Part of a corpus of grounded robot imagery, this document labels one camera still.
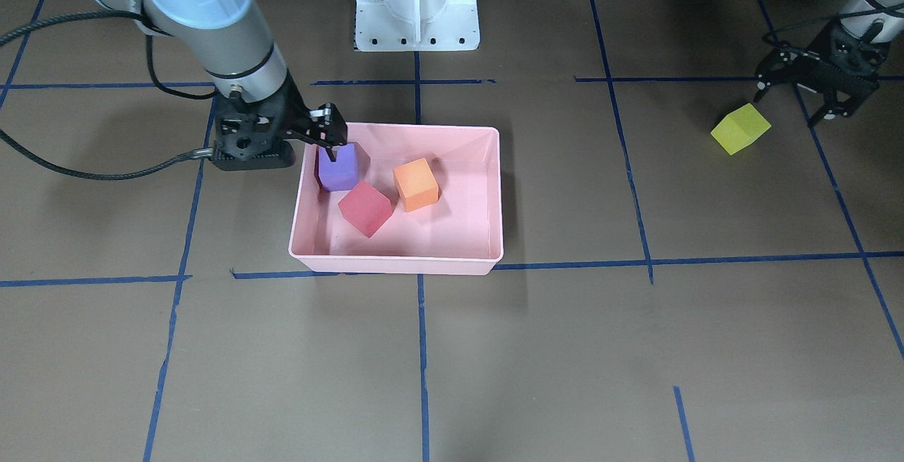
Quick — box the orange foam block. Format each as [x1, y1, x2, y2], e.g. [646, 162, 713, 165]
[393, 158, 440, 212]

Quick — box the pink plastic bin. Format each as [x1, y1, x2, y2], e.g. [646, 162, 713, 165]
[288, 123, 504, 276]

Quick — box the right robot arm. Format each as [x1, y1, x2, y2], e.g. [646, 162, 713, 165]
[2, 0, 347, 179]

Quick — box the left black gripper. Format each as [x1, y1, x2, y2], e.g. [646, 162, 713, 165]
[753, 18, 890, 128]

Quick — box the yellow-green foam block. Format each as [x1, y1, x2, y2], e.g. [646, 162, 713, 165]
[710, 102, 772, 156]

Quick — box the red foam block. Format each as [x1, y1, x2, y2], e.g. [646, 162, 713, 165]
[337, 181, 394, 237]

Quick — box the purple foam block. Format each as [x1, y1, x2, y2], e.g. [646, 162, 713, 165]
[316, 141, 371, 192]

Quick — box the white mounting post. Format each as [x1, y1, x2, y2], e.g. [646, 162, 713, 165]
[353, 0, 481, 52]

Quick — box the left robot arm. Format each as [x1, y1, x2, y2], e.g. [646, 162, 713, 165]
[753, 0, 903, 127]

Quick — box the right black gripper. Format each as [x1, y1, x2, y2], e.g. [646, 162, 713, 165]
[212, 73, 348, 172]

